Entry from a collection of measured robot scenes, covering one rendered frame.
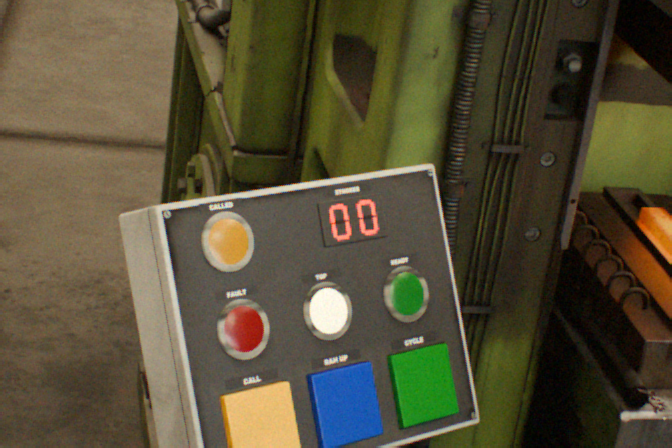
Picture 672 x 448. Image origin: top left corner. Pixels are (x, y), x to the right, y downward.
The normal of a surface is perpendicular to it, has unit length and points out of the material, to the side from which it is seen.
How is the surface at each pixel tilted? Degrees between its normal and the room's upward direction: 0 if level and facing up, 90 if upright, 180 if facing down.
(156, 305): 90
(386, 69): 89
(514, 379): 90
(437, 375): 60
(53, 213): 0
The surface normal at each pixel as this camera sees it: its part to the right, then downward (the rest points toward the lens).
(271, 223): 0.57, -0.12
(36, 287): 0.13, -0.91
